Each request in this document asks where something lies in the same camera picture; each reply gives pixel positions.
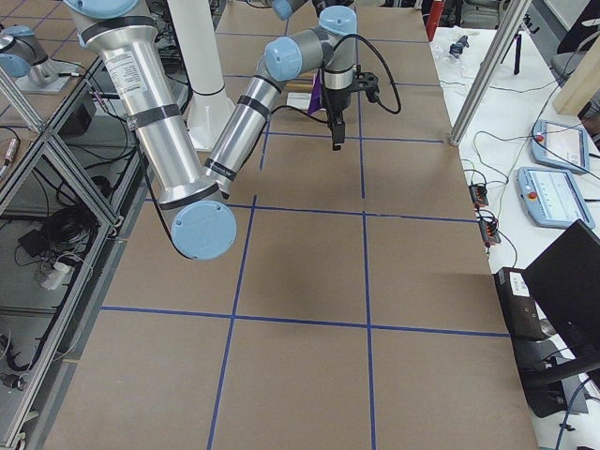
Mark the red fire extinguisher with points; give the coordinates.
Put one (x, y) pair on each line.
(433, 18)

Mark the aluminium frame post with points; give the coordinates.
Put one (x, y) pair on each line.
(497, 49)

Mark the purple microfiber towel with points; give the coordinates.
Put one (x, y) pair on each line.
(316, 102)

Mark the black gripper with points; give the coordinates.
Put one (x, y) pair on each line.
(336, 100)

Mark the upper teach pendant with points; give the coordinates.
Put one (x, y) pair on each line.
(560, 146)

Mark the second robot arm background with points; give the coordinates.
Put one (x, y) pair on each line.
(25, 60)

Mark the left wooden rack rod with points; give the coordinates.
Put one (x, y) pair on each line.
(300, 87)

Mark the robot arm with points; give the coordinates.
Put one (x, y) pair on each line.
(284, 9)
(123, 34)

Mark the wooden rack rod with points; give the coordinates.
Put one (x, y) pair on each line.
(306, 76)
(300, 87)

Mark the black monitor stand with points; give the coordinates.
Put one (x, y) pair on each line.
(548, 379)

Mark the lower teach pendant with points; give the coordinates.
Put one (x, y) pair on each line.
(552, 198)

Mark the right wooden rack rod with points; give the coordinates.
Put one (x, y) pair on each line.
(306, 76)

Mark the white towel rack base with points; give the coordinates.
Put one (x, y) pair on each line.
(299, 100)

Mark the teach pendant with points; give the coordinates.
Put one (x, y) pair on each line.
(560, 146)
(552, 198)

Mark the black computer box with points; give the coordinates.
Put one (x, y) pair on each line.
(520, 312)

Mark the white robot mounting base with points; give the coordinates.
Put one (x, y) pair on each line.
(210, 107)

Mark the dark blue object on table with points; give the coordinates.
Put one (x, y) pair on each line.
(457, 48)

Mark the black monitor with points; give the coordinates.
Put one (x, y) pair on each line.
(564, 282)

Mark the wooden board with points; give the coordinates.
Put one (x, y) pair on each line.
(583, 83)

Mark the black tripod leg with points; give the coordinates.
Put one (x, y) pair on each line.
(517, 57)

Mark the upper orange connector block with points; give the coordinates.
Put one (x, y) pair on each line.
(479, 195)

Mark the lower orange connector block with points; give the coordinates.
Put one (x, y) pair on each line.
(488, 227)

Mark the orange connector block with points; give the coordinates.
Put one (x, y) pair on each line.
(488, 227)
(479, 195)

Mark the aluminium frame cage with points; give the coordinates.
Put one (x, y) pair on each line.
(68, 201)

